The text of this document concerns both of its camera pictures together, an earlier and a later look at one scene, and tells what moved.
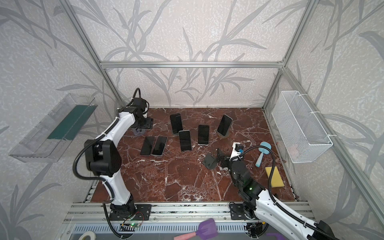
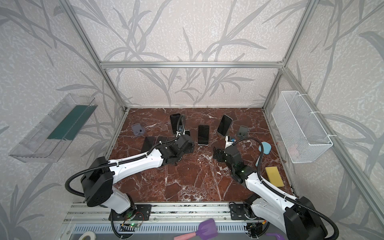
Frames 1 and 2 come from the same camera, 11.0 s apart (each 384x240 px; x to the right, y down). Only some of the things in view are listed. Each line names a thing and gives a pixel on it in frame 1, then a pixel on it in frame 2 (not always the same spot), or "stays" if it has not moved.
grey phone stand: [139, 131] stays
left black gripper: [145, 123] to [186, 142]
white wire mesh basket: [304, 138] stays
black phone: [147, 145] stays
